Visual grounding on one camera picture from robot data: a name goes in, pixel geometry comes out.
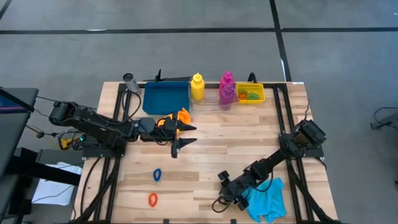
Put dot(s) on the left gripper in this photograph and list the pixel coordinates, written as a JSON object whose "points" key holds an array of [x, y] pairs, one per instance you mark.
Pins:
{"points": [[149, 129]]}

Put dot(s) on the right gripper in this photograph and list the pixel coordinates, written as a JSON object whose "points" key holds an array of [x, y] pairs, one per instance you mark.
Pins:
{"points": [[234, 189]]}

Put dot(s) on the orange microfibre cloth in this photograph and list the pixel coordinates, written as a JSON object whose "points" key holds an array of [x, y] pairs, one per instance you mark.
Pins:
{"points": [[185, 115]]}

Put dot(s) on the yellow squeeze bottle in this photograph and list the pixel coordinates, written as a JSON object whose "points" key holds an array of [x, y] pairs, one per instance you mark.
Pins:
{"points": [[197, 88]]}

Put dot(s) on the blue coil wristband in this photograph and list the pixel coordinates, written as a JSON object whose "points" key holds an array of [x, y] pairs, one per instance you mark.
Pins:
{"points": [[154, 175]]}

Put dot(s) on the purple squeeze bottle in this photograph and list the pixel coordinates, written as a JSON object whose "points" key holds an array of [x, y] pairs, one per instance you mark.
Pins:
{"points": [[227, 98]]}

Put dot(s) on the bright pink squeeze bottle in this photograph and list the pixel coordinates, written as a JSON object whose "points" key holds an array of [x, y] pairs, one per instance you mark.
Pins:
{"points": [[227, 79]]}

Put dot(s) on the orange coil wristband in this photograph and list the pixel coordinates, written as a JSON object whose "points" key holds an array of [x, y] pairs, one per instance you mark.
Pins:
{"points": [[149, 199]]}

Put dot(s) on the green coil wristband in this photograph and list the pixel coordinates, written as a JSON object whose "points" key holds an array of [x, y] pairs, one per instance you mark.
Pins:
{"points": [[253, 96]]}

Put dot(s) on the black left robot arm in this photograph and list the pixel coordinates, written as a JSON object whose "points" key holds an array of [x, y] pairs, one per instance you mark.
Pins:
{"points": [[93, 123]]}

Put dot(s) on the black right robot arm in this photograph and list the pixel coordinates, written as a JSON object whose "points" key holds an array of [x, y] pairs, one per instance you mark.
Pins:
{"points": [[270, 161]]}

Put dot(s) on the teal microfibre cloth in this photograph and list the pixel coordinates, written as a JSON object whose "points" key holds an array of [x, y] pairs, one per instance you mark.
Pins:
{"points": [[270, 202]]}

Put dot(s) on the blue plastic bin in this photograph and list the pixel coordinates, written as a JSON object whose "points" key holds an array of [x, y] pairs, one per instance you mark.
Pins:
{"points": [[164, 96]]}

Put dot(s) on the clear plastic container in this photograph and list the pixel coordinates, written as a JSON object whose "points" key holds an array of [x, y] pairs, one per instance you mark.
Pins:
{"points": [[211, 101]]}

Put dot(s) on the black stand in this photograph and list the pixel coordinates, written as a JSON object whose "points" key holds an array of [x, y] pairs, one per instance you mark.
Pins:
{"points": [[159, 76]]}

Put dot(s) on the grey cylindrical device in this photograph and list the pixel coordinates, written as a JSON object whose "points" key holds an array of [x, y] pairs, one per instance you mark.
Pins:
{"points": [[130, 81]]}

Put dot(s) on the yellow plastic basket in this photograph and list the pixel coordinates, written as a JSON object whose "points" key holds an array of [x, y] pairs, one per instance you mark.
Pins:
{"points": [[261, 87]]}

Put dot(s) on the yellow plug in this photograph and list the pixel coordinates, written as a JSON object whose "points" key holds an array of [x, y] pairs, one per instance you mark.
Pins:
{"points": [[65, 143]]}

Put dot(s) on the white paper sheet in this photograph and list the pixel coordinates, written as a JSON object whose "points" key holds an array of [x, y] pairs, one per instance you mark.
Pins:
{"points": [[56, 186]]}

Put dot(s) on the black table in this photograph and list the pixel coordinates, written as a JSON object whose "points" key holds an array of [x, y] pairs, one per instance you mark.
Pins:
{"points": [[40, 169]]}

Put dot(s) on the grey chair base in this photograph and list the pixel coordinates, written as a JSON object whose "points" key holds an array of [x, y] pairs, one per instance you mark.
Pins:
{"points": [[385, 122]]}

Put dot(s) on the dark grey desk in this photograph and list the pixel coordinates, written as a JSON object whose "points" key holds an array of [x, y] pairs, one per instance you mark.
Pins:
{"points": [[15, 124]]}

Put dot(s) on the black aluminium table frame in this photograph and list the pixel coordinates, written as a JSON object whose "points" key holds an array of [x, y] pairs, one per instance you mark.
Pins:
{"points": [[280, 86]]}

